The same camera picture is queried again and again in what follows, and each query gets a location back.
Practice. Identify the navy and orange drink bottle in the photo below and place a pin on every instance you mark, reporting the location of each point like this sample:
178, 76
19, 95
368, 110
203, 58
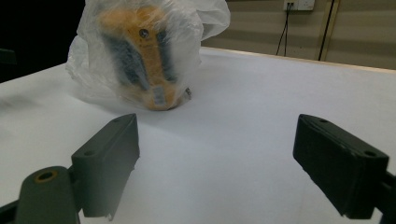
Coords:
149, 59

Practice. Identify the clear plastic bag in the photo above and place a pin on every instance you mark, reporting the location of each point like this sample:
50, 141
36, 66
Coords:
93, 71

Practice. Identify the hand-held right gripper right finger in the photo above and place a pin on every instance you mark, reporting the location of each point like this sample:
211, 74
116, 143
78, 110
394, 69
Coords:
339, 168

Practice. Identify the beige wall trunking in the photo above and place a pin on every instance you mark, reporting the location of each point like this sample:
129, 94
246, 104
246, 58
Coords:
330, 34

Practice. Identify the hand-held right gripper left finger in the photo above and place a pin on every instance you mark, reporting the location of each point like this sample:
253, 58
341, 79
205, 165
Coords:
106, 161

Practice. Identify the white wall socket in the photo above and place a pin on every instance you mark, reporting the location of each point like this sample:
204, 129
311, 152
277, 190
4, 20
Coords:
299, 4

